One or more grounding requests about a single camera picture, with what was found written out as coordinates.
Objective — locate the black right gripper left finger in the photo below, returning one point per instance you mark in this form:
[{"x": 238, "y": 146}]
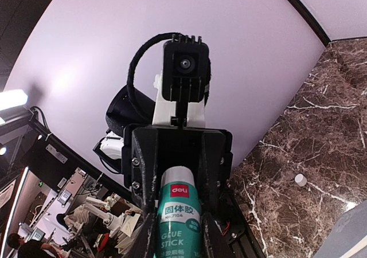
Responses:
[{"x": 145, "y": 243}]

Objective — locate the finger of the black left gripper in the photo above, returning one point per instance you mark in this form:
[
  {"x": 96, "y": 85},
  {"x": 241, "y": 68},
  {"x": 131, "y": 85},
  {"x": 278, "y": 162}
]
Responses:
[
  {"x": 211, "y": 160},
  {"x": 145, "y": 145}
]

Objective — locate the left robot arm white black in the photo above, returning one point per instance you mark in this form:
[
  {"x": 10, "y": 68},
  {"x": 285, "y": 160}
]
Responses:
[{"x": 131, "y": 106}]

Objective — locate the white glue stick cap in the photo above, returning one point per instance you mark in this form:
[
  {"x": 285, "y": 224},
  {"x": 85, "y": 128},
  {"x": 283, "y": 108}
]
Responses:
[{"x": 300, "y": 180}]

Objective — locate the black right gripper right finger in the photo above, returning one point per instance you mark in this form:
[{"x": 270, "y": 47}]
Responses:
[{"x": 213, "y": 244}]

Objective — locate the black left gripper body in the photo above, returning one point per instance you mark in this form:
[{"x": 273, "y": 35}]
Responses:
[{"x": 177, "y": 147}]

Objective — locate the cream envelope in background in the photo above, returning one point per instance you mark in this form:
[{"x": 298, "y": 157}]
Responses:
[{"x": 128, "y": 222}]

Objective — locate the green white glue stick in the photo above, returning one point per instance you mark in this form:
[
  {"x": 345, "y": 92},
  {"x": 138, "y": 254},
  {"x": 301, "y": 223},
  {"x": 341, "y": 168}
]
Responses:
[{"x": 179, "y": 220}]

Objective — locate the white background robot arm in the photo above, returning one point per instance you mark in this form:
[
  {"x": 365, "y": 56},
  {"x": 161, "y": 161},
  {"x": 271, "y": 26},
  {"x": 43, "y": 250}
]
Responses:
[{"x": 108, "y": 212}]

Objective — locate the grey paper envelope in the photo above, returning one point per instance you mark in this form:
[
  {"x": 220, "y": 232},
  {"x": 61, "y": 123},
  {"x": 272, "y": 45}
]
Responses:
[{"x": 347, "y": 235}]

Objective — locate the black left frame post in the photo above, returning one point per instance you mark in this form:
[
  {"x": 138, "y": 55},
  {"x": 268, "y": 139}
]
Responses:
[{"x": 312, "y": 22}]

